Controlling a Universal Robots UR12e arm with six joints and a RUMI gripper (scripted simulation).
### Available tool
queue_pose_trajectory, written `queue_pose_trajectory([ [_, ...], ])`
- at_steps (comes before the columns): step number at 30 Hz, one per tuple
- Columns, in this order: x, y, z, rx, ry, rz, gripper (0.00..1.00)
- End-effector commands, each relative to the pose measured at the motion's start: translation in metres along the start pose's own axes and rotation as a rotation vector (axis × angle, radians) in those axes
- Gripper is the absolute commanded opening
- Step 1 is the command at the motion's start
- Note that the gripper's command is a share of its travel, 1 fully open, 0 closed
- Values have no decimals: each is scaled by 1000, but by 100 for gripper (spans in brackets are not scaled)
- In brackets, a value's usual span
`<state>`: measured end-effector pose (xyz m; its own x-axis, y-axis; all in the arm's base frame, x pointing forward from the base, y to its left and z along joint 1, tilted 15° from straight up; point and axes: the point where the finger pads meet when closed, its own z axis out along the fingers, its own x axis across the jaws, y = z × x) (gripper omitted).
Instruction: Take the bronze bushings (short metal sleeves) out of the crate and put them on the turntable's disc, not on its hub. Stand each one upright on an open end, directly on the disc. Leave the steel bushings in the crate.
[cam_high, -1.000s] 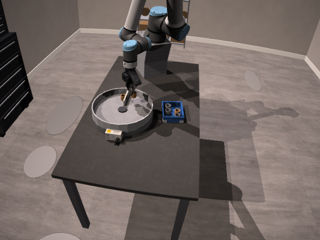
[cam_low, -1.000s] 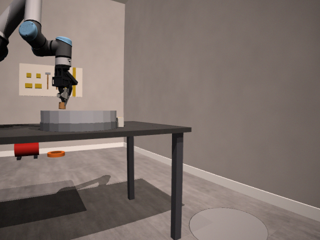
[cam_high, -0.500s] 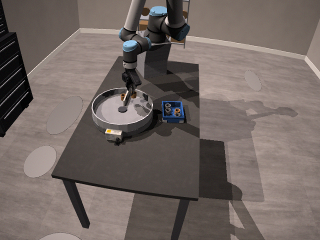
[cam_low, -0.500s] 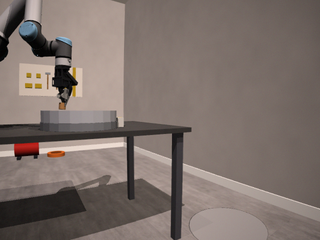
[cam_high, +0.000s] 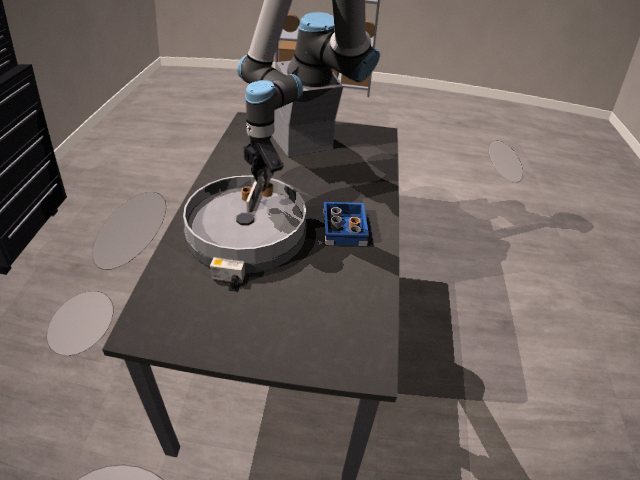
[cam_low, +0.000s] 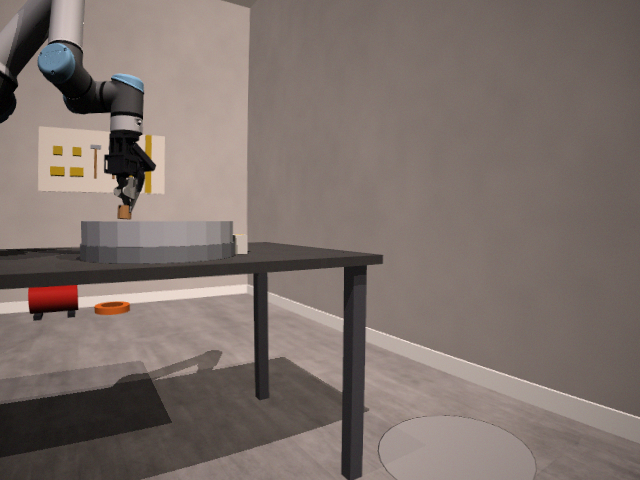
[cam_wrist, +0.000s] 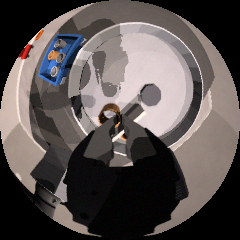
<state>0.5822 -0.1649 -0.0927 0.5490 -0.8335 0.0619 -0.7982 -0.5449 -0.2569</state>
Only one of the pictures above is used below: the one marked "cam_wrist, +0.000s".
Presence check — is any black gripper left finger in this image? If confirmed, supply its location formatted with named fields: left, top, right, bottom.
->
left=63, top=114, right=118, bottom=185

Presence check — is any bronze bushing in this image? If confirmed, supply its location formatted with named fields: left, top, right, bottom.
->
left=98, top=103, right=121, bottom=128
left=120, top=134, right=128, bottom=140
left=48, top=50, right=60, bottom=60

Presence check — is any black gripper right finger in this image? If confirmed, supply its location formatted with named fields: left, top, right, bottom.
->
left=120, top=114, right=180, bottom=182

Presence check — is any steel bushing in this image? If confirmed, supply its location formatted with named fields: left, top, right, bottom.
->
left=51, top=66, right=61, bottom=77
left=56, top=53, right=67, bottom=63
left=54, top=39, right=67, bottom=49

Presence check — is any blue crate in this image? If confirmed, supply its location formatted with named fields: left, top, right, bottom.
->
left=38, top=34, right=87, bottom=86

